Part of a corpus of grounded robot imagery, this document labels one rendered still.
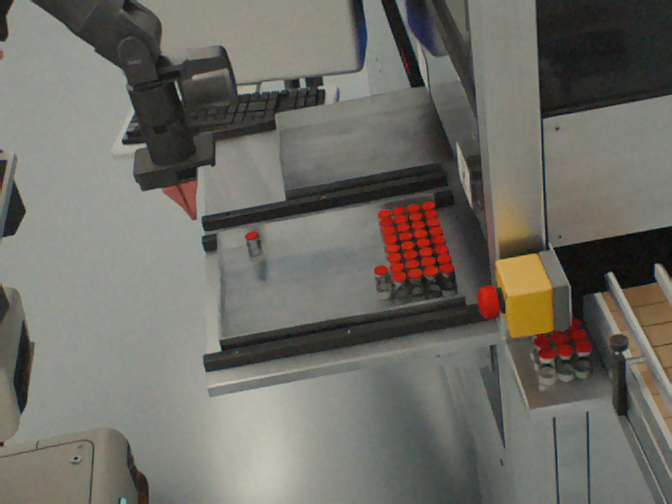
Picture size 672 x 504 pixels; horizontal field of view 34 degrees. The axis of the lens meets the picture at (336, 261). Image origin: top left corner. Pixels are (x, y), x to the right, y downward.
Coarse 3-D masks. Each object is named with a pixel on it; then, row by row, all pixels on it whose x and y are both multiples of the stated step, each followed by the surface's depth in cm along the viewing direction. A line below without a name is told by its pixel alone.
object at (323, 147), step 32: (384, 96) 195; (416, 96) 196; (288, 128) 197; (320, 128) 195; (352, 128) 194; (384, 128) 192; (416, 128) 190; (288, 160) 188; (320, 160) 187; (352, 160) 185; (384, 160) 184; (416, 160) 182; (448, 160) 175; (288, 192) 175; (320, 192) 175
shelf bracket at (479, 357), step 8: (464, 352) 160; (472, 352) 160; (480, 352) 160; (488, 352) 159; (408, 360) 160; (416, 360) 160; (424, 360) 160; (432, 360) 160; (440, 360) 160; (448, 360) 161; (456, 360) 161; (464, 360) 161; (472, 360) 161; (480, 360) 161; (488, 360) 161
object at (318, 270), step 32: (256, 224) 168; (288, 224) 168; (320, 224) 169; (352, 224) 170; (224, 256) 168; (288, 256) 166; (320, 256) 165; (352, 256) 163; (384, 256) 162; (224, 288) 161; (256, 288) 161; (288, 288) 160; (320, 288) 158; (352, 288) 157; (224, 320) 155; (256, 320) 155; (288, 320) 154; (320, 320) 147; (352, 320) 148
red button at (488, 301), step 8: (480, 288) 133; (488, 288) 132; (480, 296) 132; (488, 296) 131; (496, 296) 131; (480, 304) 132; (488, 304) 131; (496, 304) 131; (480, 312) 133; (488, 312) 131; (496, 312) 131
